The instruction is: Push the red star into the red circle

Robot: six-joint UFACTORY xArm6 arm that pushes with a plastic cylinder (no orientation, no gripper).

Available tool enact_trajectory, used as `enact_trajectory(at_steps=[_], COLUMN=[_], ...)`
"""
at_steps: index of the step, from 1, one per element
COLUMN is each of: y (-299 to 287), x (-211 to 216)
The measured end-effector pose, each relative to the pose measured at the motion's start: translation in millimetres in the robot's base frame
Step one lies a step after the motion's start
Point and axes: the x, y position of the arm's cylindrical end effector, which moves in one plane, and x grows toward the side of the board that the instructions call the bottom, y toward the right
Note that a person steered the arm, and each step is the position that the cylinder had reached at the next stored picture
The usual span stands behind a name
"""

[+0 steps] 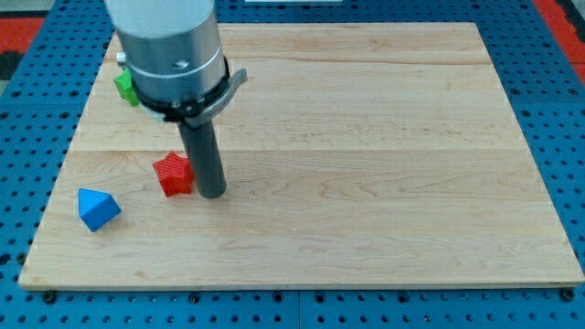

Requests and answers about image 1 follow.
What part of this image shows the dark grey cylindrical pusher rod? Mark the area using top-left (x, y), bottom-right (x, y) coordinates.
top-left (178, 122), bottom-right (227, 198)

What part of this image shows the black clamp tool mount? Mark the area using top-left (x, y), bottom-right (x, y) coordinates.
top-left (133, 58), bottom-right (248, 128)

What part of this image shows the red star block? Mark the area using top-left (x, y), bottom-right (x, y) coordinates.
top-left (152, 152), bottom-right (195, 197)

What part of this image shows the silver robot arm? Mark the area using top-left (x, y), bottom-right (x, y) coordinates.
top-left (105, 0), bottom-right (248, 198)

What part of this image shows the green block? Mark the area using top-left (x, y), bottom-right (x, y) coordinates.
top-left (113, 69), bottom-right (139, 107)

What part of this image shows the blue triangular block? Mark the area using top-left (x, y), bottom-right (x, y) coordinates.
top-left (78, 188), bottom-right (121, 232)

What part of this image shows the light wooden board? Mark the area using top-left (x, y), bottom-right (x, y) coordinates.
top-left (19, 23), bottom-right (584, 291)

